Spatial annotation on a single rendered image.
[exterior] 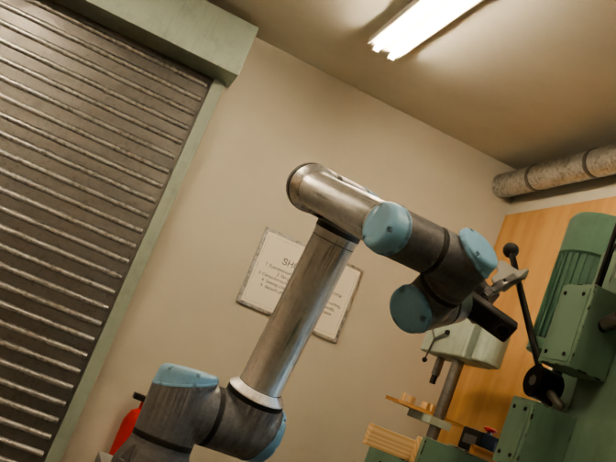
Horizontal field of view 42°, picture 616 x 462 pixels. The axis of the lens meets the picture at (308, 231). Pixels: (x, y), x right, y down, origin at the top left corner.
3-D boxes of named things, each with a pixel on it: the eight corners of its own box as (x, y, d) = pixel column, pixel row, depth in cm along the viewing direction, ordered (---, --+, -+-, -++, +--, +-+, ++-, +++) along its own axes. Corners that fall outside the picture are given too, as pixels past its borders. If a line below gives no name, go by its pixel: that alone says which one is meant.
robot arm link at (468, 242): (458, 246, 136) (413, 292, 142) (510, 272, 140) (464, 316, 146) (448, 212, 143) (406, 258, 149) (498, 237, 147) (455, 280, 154)
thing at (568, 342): (571, 377, 146) (597, 300, 149) (605, 383, 138) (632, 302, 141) (534, 360, 144) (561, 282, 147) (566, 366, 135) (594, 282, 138)
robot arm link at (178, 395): (127, 420, 198) (155, 352, 202) (190, 441, 205) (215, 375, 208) (141, 434, 185) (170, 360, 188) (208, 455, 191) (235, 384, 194)
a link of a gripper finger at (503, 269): (515, 247, 170) (482, 268, 167) (535, 267, 167) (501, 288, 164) (512, 255, 173) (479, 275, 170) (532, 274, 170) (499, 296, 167)
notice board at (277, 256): (335, 343, 469) (363, 270, 478) (335, 343, 468) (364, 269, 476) (235, 301, 455) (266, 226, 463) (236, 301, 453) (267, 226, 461)
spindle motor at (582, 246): (572, 375, 177) (615, 245, 183) (629, 386, 161) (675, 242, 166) (508, 346, 172) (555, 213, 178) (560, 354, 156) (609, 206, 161)
